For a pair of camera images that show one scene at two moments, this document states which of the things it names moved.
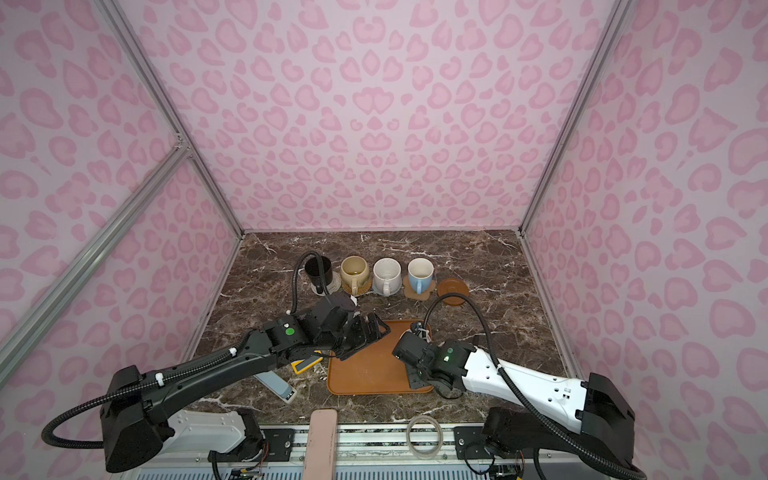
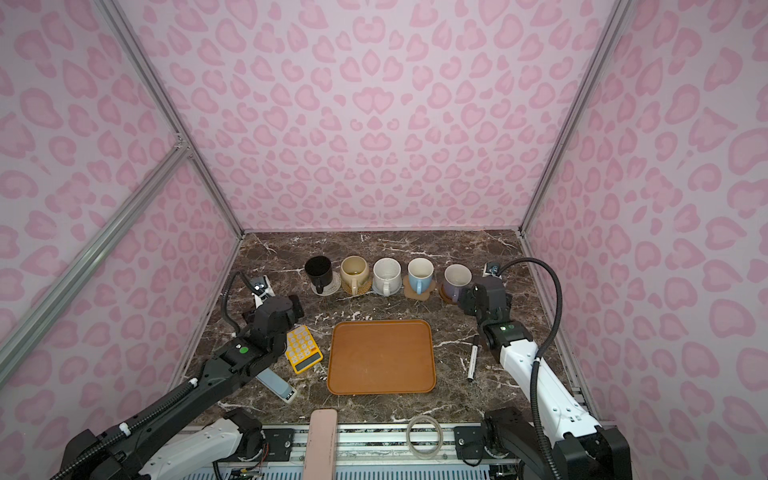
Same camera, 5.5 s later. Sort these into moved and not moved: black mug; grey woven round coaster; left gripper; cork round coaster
Moved: left gripper
Not moved: grey woven round coaster; black mug; cork round coaster
